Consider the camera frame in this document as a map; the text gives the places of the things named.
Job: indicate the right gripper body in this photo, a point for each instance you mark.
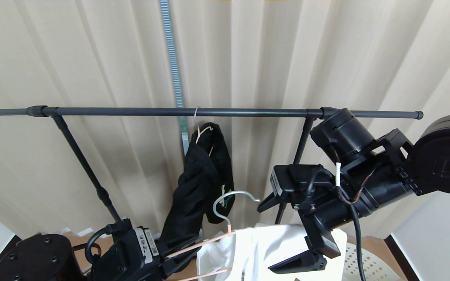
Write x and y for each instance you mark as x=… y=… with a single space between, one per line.
x=334 y=214

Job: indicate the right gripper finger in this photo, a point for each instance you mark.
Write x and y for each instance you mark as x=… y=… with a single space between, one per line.
x=272 y=203
x=299 y=263

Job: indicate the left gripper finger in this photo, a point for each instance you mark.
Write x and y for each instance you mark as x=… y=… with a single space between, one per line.
x=178 y=263
x=178 y=246

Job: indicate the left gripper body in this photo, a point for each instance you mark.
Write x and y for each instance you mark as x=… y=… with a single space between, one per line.
x=158 y=269

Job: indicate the white garment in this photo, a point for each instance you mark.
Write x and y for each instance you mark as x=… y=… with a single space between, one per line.
x=279 y=249

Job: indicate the pink clothes hanger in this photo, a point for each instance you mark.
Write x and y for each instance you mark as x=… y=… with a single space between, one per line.
x=228 y=225
x=197 y=134

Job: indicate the black shorts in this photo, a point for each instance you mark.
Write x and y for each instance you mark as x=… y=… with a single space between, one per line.
x=197 y=183

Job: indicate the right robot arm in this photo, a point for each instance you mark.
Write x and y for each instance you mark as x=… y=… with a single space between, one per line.
x=346 y=132

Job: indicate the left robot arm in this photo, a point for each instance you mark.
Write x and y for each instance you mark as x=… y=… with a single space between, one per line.
x=33 y=257

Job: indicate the white laundry basket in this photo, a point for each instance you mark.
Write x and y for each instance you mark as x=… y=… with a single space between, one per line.
x=373 y=265

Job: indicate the black clothes rack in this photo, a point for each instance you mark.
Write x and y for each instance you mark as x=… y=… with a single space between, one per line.
x=131 y=111

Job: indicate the beige curtain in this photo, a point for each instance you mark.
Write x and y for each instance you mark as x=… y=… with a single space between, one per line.
x=287 y=47

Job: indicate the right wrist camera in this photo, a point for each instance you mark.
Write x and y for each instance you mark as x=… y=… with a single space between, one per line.
x=287 y=179

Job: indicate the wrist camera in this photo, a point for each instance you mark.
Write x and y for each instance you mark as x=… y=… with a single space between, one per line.
x=287 y=179
x=123 y=253

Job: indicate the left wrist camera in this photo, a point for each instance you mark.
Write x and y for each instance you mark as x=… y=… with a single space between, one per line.
x=123 y=253

